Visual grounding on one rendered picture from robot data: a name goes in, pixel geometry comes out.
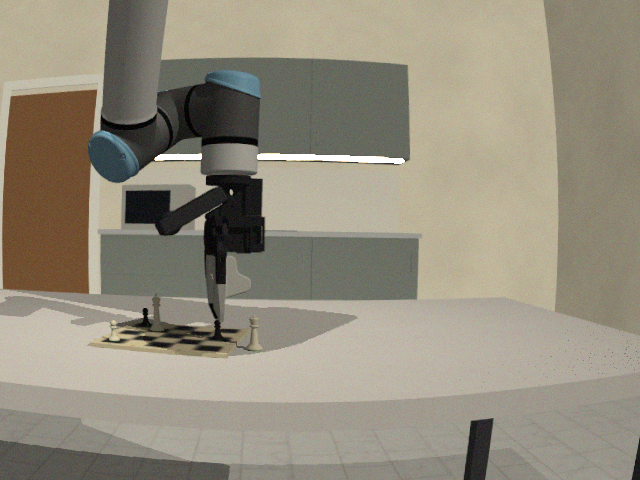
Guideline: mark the black and cream chessboard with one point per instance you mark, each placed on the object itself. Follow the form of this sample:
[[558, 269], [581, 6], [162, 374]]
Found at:
[[175, 339]]

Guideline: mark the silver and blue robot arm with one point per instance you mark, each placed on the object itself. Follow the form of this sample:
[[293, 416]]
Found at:
[[224, 111]]

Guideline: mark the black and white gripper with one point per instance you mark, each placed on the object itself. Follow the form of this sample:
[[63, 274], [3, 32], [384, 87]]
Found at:
[[222, 277]]

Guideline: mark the black pawn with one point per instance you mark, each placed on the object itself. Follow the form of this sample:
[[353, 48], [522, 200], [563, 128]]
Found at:
[[217, 335], [145, 318]]

